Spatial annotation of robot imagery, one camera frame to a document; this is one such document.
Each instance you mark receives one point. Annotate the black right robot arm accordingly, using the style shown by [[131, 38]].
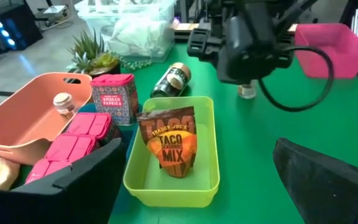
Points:
[[297, 14]]

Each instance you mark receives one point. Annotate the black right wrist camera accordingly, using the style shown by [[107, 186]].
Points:
[[199, 43]]

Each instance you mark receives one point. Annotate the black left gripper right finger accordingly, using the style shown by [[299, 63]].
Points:
[[328, 199]]

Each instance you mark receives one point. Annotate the gold-lid spice jar dark label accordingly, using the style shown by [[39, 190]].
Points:
[[171, 79]]

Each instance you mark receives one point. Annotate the black computer with blue lights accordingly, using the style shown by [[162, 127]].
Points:
[[14, 28]]

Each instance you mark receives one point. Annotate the potted succulent plant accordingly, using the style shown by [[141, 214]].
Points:
[[95, 59]]

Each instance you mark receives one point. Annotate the yellow-green plastic bin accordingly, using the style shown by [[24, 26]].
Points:
[[204, 149]]

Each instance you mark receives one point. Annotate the orange plastic bin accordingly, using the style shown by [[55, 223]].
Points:
[[20, 121]]

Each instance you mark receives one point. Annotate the pink-lid paprika tin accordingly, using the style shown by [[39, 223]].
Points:
[[115, 99], [70, 147], [47, 169], [90, 124]]

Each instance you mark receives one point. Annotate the pink plastic bin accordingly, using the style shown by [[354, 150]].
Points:
[[331, 53]]

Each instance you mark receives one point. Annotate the clear plastic storage tub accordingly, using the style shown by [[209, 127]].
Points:
[[129, 12]]

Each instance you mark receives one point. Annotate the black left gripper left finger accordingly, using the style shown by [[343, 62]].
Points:
[[57, 205]]

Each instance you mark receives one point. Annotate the grey cloth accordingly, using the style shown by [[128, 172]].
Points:
[[141, 37]]

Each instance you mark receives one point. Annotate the green table mat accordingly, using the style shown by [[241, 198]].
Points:
[[259, 140]]

